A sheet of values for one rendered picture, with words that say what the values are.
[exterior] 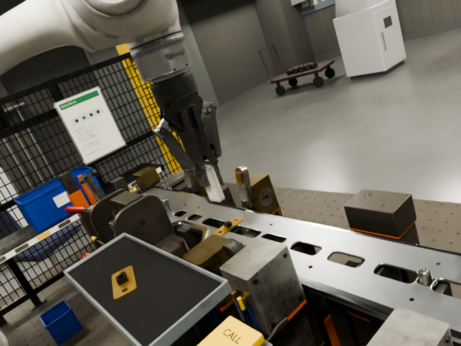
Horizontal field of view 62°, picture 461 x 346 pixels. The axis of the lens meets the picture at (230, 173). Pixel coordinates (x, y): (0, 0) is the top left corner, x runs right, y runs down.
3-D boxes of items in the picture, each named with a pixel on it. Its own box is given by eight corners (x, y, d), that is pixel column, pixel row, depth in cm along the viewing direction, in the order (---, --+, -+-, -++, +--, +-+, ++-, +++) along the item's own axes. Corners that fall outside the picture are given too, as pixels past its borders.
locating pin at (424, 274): (437, 287, 62) (432, 266, 61) (431, 294, 61) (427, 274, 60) (424, 283, 64) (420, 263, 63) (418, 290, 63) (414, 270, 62)
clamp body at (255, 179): (308, 261, 129) (276, 169, 118) (285, 283, 123) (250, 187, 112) (293, 257, 134) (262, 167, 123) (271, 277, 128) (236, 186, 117)
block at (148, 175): (186, 236, 178) (154, 167, 167) (172, 246, 174) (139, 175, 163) (178, 233, 185) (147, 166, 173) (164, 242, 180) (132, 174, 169)
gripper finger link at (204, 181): (201, 159, 68) (188, 167, 66) (210, 185, 70) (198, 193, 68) (196, 159, 69) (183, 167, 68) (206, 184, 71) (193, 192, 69)
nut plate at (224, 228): (235, 217, 108) (234, 213, 108) (243, 219, 105) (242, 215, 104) (213, 233, 104) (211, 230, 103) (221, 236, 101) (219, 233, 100)
